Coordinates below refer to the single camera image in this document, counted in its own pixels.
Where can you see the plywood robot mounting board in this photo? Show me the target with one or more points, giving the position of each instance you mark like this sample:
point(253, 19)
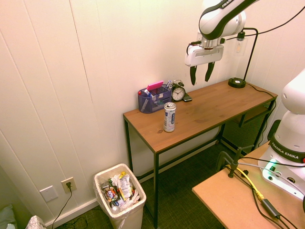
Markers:
point(240, 202)

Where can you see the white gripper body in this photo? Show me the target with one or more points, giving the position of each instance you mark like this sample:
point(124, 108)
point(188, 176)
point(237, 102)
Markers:
point(204, 54)

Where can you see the wooden console table black frame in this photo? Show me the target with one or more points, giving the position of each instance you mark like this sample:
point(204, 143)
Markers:
point(197, 112)

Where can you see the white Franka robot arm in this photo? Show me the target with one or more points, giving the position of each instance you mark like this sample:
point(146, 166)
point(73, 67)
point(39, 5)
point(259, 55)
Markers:
point(221, 20)

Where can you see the white plastic trash bin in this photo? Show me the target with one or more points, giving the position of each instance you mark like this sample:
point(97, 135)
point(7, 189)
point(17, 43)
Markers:
point(120, 198)

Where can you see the blue mesh desk organizer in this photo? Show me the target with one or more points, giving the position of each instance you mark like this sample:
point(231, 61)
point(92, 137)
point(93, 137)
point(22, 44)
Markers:
point(152, 101)

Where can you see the white wall power outlet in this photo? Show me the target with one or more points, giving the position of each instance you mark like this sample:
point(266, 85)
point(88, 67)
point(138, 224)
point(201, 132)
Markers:
point(69, 184)

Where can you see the black metal C-clamp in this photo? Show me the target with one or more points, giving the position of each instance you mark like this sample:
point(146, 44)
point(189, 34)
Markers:
point(229, 160)

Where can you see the black small phone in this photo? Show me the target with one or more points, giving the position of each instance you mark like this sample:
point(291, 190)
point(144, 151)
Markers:
point(187, 98)

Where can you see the black twin-bell alarm clock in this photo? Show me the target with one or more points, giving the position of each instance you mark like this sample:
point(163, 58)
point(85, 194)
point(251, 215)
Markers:
point(178, 92)

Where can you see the white marker pen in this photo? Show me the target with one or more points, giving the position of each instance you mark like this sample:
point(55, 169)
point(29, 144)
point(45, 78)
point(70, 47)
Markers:
point(168, 84)

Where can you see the pink sticky note pad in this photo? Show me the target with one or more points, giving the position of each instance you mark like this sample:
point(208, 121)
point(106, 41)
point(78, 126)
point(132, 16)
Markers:
point(155, 85)

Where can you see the white tall drink can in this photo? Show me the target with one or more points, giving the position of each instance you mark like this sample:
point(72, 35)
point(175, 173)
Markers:
point(169, 117)

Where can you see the snack wrapper with nutrition label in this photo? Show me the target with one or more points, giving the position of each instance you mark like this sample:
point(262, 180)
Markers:
point(124, 185)

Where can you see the black desk lamp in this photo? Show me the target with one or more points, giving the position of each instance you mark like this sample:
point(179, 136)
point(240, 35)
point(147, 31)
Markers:
point(247, 59)

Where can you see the white patterned cloth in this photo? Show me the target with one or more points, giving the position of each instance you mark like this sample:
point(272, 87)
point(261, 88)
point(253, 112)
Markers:
point(35, 223)

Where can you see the white blank wall plate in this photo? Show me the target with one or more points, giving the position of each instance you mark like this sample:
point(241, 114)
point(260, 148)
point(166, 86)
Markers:
point(48, 193)

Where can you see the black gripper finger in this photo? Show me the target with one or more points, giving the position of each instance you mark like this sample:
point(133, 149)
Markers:
point(193, 75)
point(209, 70)

